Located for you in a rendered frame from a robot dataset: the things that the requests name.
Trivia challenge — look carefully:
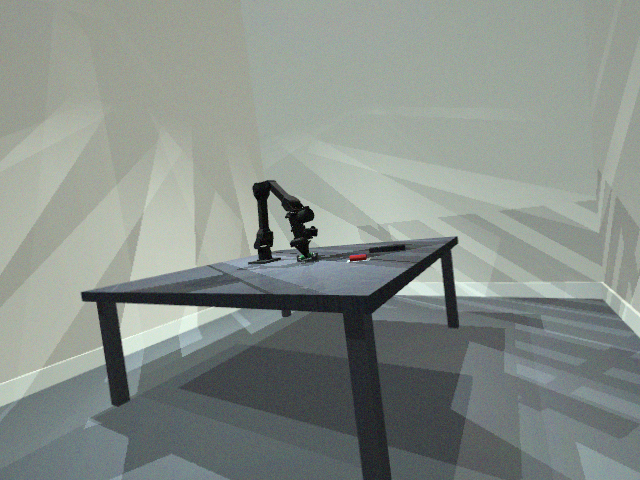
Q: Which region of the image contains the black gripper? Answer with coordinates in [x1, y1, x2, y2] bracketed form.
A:
[290, 224, 313, 258]

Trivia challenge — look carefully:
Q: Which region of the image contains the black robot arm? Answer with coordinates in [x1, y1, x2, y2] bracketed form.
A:
[252, 180, 318, 261]

